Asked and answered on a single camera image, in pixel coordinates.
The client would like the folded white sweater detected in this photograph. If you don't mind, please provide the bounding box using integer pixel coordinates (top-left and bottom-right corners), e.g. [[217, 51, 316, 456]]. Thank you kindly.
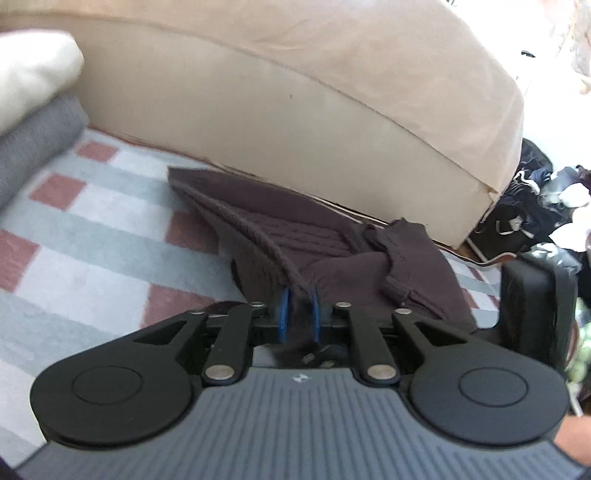
[[1, 29, 84, 133]]

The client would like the black bag with straps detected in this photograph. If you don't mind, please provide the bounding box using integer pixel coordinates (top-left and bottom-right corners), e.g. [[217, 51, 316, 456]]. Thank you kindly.
[[468, 139, 558, 261]]

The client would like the dark brown cable-knit sweater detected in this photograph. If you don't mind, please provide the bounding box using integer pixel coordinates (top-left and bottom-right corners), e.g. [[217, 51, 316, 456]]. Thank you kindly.
[[166, 166, 479, 370]]

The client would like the checkered pink grey rug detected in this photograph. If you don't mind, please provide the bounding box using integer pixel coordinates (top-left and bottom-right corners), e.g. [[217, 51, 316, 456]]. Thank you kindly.
[[0, 126, 505, 471]]

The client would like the person's right hand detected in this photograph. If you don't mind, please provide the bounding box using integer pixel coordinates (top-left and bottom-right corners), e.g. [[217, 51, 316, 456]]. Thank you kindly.
[[554, 415, 591, 467]]

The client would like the grey clothes pile background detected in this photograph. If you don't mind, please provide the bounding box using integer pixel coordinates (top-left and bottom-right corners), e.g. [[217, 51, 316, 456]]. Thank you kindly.
[[538, 165, 590, 262]]

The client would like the folded grey sweater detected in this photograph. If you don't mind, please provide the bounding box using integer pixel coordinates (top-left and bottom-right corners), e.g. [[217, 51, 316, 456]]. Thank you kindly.
[[1, 93, 89, 209]]

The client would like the green tennis balls bag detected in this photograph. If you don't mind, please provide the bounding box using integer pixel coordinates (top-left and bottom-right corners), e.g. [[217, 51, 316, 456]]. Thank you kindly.
[[567, 298, 590, 395]]

